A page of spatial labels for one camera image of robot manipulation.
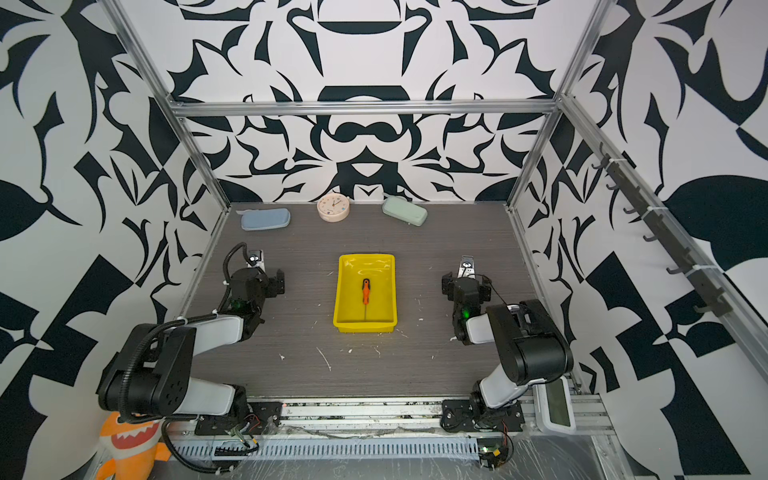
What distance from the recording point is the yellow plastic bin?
87 centimetres

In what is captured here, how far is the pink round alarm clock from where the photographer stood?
3.83 ft

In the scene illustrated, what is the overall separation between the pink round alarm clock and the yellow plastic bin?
0.71 ft
